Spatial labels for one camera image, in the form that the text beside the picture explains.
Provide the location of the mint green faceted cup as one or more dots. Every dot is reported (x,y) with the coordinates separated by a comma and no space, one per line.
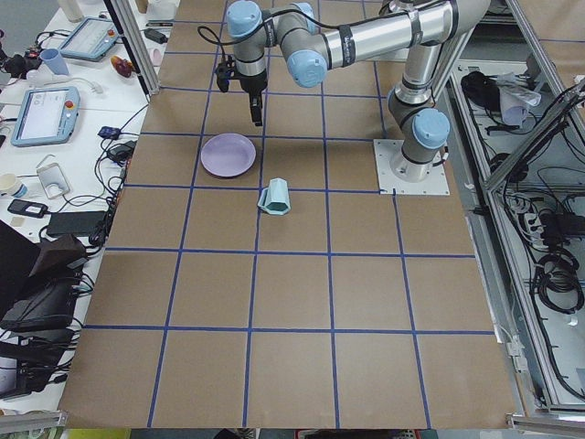
(274,199)

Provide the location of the aluminium frame post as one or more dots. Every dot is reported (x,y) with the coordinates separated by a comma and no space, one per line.
(125,23)

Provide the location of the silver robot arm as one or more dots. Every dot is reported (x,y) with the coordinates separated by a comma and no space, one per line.
(311,50)

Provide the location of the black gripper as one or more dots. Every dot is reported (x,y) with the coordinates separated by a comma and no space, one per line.
(252,84)

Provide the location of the red brown toy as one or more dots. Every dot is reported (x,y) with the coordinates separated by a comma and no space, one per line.
(123,67)

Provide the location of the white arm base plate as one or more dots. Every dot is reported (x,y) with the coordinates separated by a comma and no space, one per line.
(398,176)

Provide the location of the far blue teach pendant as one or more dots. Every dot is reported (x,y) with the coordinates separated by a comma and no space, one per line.
(90,40)

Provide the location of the blue teach pendant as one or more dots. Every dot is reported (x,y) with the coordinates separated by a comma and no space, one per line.
(90,40)
(46,117)

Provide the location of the white paper cup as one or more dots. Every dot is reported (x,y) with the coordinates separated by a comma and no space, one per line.
(12,186)

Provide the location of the lavender round plate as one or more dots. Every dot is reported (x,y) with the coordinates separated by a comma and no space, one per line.
(228,155)

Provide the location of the blue plastic cup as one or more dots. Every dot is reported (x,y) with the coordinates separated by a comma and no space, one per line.
(54,60)

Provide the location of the pink plastic cup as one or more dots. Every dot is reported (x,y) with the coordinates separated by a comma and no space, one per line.
(155,56)

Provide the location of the open metal tin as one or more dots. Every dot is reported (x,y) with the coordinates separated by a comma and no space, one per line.
(53,180)

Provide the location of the small blue device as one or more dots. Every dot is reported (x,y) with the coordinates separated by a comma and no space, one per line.
(109,133)

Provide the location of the near blue teach pendant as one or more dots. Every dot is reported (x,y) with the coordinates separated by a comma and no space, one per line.
(46,117)

